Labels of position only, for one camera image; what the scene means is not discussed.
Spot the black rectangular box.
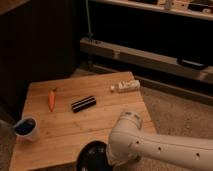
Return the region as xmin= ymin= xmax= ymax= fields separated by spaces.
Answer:
xmin=71 ymin=96 xmax=96 ymax=113

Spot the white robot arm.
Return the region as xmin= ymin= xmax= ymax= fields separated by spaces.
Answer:
xmin=106 ymin=111 xmax=213 ymax=171

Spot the metal pole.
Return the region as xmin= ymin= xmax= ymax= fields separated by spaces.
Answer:
xmin=85 ymin=0 xmax=93 ymax=41

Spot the black ceramic bowl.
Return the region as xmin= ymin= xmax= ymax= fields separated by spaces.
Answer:
xmin=76 ymin=141 xmax=113 ymax=171

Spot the orange toy carrot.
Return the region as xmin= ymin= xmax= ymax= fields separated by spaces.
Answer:
xmin=48 ymin=89 xmax=57 ymax=112

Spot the white plastic bottle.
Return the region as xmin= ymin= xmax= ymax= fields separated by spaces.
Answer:
xmin=110 ymin=80 xmax=140 ymax=93

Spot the white and blue mug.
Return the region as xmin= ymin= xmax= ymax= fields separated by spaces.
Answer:
xmin=13 ymin=117 xmax=39 ymax=142

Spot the wooden table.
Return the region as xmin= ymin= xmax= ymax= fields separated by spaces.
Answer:
xmin=9 ymin=72 xmax=156 ymax=171

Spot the wooden shelf unit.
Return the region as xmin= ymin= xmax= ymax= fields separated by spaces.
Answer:
xmin=78 ymin=0 xmax=213 ymax=85

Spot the black handle on shelf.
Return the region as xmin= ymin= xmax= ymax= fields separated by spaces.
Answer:
xmin=177 ymin=58 xmax=209 ymax=70

